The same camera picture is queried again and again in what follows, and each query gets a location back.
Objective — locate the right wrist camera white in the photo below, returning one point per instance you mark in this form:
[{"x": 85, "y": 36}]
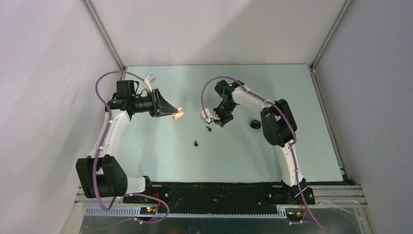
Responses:
[{"x": 209, "y": 115}]

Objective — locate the corner aluminium post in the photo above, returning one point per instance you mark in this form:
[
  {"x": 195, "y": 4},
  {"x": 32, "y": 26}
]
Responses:
[
  {"x": 102, "y": 31},
  {"x": 331, "y": 33}
]

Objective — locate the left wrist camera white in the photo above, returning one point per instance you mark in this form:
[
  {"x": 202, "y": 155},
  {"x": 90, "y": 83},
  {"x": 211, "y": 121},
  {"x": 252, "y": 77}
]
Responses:
[{"x": 148, "y": 81}]

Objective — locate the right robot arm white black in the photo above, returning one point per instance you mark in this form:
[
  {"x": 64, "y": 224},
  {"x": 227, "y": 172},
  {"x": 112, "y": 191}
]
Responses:
[{"x": 277, "y": 123}]

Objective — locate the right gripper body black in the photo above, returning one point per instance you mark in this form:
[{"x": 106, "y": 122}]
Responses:
[{"x": 224, "y": 112}]

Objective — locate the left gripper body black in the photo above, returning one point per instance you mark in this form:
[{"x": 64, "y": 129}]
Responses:
[{"x": 153, "y": 108}]

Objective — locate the left corner aluminium post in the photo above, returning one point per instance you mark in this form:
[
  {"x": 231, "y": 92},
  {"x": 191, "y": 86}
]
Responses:
[{"x": 102, "y": 31}]

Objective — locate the white cable duct strip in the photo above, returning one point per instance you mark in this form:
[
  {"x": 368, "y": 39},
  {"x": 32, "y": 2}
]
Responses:
[{"x": 131, "y": 211}]

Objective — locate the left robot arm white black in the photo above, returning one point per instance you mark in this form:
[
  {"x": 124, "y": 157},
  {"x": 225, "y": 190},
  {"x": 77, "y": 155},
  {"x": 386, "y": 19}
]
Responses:
[{"x": 100, "y": 172}]

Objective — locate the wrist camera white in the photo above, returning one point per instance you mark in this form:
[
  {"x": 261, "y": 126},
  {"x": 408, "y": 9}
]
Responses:
[
  {"x": 209, "y": 115},
  {"x": 148, "y": 81}
]

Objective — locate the black earbud charging case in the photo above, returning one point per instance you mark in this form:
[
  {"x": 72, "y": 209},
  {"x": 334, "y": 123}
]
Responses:
[{"x": 255, "y": 124}]

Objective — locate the beige earbud charging case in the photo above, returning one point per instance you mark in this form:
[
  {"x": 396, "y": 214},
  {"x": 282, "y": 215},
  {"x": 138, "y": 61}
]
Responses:
[{"x": 178, "y": 114}]

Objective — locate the right corner aluminium post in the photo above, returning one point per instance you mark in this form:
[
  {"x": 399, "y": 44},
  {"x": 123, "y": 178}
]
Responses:
[{"x": 331, "y": 33}]

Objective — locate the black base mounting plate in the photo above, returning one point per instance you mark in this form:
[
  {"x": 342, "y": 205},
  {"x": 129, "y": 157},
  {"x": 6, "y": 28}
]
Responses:
[{"x": 226, "y": 198}]

